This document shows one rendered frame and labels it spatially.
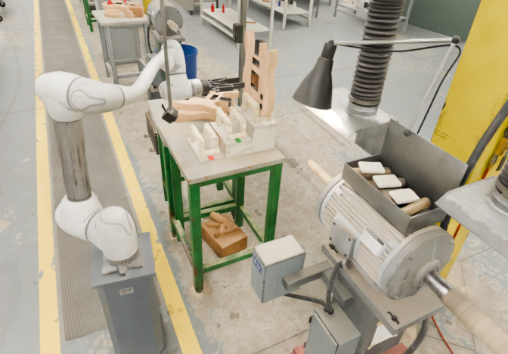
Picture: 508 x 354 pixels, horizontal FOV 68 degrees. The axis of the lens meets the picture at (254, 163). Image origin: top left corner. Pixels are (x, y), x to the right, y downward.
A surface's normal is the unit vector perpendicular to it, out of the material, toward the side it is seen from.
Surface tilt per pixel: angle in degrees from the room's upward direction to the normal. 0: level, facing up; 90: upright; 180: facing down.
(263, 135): 90
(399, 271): 81
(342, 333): 0
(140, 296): 90
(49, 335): 0
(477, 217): 38
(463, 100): 90
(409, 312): 0
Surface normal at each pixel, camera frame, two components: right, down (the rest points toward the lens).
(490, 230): -0.51, -0.53
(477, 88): -0.90, 0.21
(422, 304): 0.05, -0.83
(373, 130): 0.44, 0.52
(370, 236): -0.77, -0.21
